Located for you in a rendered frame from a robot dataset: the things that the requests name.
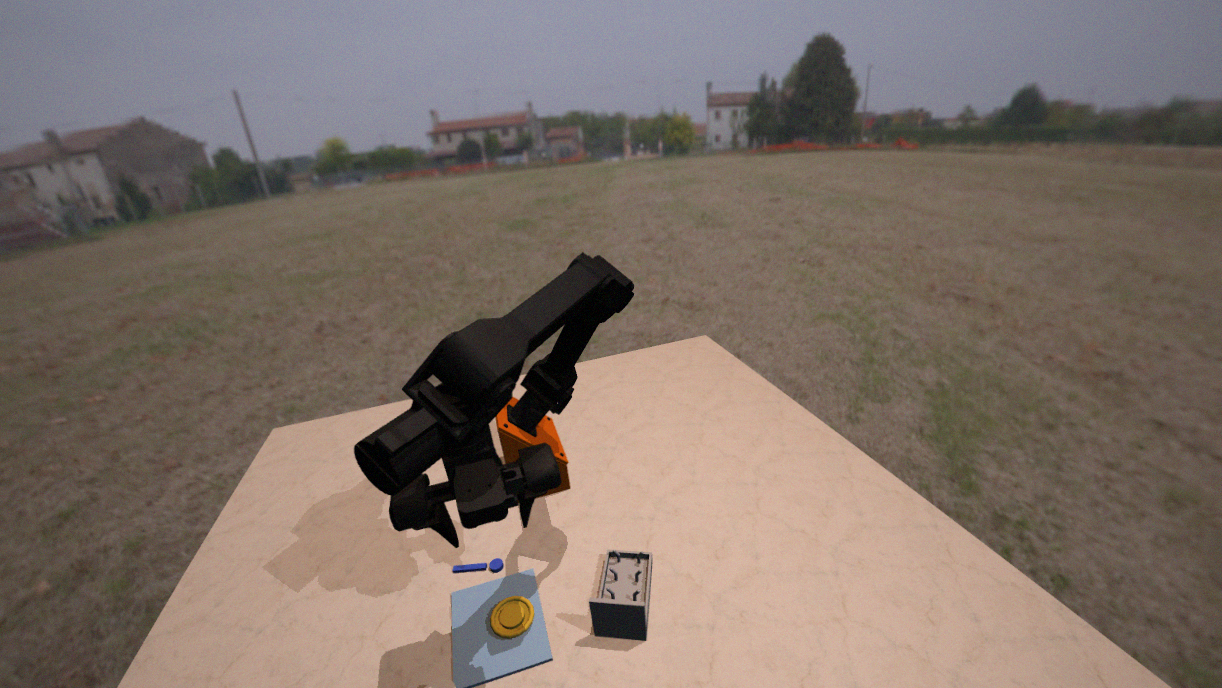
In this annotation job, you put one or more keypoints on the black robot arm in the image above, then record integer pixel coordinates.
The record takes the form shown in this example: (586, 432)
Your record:
(479, 367)

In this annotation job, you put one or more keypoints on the black dish rack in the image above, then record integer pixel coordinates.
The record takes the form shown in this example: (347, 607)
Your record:
(622, 607)

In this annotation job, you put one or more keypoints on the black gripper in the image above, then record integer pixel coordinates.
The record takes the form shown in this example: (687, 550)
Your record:
(420, 506)

